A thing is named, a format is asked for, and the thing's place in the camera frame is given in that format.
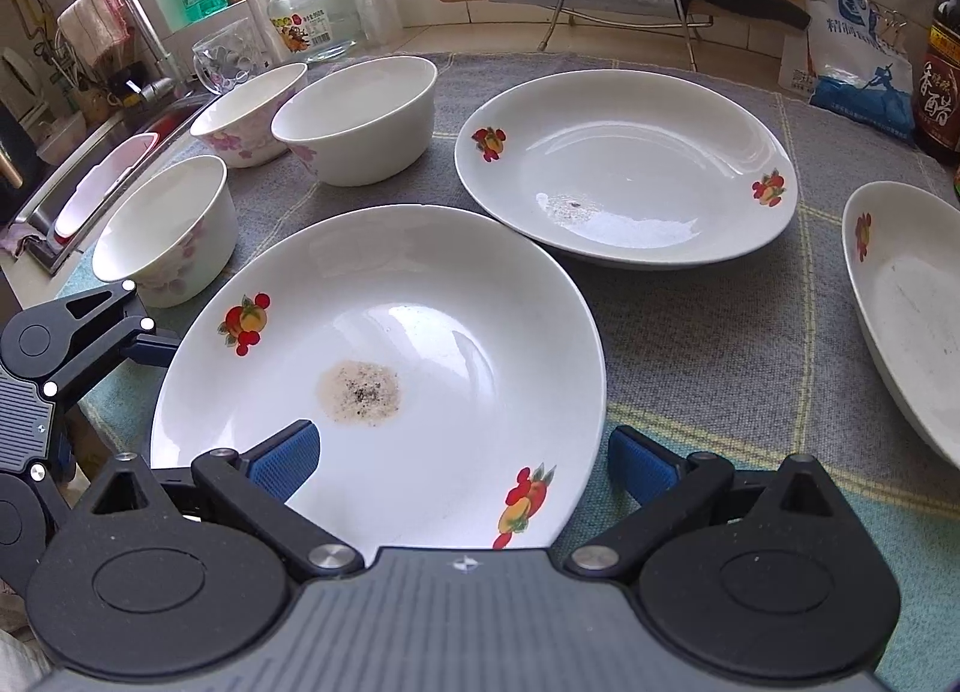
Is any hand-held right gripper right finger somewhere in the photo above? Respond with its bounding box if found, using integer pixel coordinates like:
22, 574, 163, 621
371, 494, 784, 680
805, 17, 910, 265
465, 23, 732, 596
564, 426, 852, 579

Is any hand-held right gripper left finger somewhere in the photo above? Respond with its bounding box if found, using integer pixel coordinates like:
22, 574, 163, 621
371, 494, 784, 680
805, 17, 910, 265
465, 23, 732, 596
90, 420, 366, 580

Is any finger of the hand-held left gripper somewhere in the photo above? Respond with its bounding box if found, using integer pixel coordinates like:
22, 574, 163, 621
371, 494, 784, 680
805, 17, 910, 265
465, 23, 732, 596
43, 279, 181, 404
28, 462, 80, 543

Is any white bowl with pink flowers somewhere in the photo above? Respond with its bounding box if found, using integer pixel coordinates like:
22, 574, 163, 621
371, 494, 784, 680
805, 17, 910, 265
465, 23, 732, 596
270, 56, 438, 187
190, 62, 310, 170
91, 154, 239, 309

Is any grey checked table mat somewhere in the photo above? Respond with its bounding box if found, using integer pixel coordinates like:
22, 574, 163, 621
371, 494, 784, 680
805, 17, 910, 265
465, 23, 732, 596
56, 50, 960, 692

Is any stainless steel sink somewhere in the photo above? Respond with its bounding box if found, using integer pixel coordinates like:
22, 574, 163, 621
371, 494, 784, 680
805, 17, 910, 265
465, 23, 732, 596
7, 92, 211, 277

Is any red and white dish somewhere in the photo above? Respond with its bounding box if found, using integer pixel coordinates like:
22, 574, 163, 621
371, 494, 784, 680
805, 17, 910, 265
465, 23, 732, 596
52, 133, 160, 239

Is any clear glass cup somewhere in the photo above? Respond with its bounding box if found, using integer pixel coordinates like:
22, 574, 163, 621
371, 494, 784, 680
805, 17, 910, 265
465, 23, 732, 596
193, 17, 272, 97

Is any metal faucet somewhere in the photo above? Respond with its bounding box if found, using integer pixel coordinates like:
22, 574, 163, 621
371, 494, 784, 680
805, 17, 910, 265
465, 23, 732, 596
105, 0, 188, 102

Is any pink dish cloth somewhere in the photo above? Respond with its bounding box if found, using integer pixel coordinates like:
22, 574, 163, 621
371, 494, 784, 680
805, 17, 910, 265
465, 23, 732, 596
56, 0, 132, 63

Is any glass jar with green lid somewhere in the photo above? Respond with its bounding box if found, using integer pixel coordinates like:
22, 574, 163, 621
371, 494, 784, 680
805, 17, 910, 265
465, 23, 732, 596
264, 0, 359, 63

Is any white and blue salt bag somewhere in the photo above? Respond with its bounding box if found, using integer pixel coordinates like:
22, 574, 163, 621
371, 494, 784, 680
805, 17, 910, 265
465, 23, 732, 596
778, 0, 916, 142

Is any dark vinegar bottle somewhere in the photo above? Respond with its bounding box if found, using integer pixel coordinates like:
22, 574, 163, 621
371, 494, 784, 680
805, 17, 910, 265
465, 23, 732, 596
916, 0, 960, 166

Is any black binder clip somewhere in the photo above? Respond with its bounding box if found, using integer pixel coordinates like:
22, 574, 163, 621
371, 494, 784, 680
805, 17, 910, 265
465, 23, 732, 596
862, 0, 908, 52

